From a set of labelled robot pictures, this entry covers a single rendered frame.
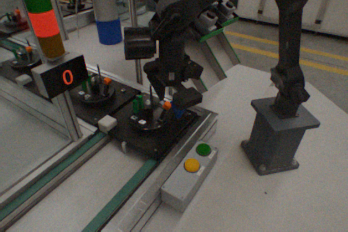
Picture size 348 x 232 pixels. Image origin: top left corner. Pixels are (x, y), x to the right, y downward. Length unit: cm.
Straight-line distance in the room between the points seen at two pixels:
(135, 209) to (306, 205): 49
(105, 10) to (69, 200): 116
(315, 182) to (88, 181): 69
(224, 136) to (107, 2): 107
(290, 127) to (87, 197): 58
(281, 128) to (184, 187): 31
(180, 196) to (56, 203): 33
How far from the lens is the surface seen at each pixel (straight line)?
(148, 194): 65
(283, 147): 80
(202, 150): 73
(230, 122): 100
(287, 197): 83
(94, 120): 86
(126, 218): 63
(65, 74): 65
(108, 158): 80
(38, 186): 77
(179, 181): 67
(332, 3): 464
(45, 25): 60
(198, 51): 99
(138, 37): 51
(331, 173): 96
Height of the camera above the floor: 151
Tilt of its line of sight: 37 degrees down
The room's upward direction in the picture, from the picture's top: straight up
